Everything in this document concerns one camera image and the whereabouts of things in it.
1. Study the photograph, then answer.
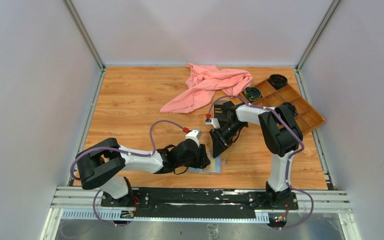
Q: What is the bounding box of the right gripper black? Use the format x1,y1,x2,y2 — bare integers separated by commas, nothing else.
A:
209,121,247,158

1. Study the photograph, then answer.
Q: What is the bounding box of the pink card holder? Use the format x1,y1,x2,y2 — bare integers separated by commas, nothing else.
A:
188,151,227,174

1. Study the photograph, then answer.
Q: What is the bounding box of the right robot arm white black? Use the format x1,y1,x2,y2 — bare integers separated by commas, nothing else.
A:
205,101,304,209

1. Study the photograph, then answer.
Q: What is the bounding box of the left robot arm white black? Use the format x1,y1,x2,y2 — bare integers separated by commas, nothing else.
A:
74,138,211,207

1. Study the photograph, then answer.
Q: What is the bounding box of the pink oval card tray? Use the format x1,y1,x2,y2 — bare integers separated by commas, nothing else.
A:
213,99,228,119

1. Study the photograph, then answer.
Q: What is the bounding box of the dark green coiled item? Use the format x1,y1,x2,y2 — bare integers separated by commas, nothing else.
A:
242,86,263,103

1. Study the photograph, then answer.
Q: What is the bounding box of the pink cloth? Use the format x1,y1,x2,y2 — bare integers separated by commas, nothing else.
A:
159,63,253,114

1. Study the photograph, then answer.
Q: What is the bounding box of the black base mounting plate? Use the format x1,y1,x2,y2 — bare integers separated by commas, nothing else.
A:
100,187,299,220

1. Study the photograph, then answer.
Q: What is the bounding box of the black coiled item near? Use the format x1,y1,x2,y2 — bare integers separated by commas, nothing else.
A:
282,102,298,117

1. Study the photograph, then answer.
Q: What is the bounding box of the brown divided wooden tray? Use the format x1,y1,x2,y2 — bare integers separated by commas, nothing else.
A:
252,79,325,136

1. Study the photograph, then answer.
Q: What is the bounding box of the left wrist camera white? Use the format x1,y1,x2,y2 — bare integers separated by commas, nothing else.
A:
185,129,202,147

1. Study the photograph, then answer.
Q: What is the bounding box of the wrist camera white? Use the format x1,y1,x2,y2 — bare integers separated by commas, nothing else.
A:
185,129,202,147
205,113,221,129

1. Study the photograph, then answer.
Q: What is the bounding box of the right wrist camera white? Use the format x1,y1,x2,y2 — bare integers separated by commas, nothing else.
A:
205,113,221,129

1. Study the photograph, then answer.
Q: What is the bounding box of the aluminium rail frame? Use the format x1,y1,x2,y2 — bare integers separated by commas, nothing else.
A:
40,186,361,240

